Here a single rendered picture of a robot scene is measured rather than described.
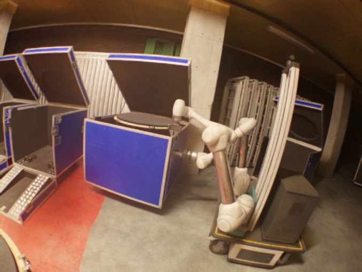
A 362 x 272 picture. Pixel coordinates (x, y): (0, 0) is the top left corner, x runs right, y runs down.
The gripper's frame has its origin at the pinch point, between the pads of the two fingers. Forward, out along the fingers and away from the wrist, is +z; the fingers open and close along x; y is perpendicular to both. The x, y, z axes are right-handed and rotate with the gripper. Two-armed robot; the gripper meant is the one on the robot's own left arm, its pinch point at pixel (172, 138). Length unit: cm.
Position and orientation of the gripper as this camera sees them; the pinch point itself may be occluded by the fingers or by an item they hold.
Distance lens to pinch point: 166.3
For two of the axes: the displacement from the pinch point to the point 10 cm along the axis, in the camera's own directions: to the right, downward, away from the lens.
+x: 9.7, 2.0, -1.5
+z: -2.0, 9.8, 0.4
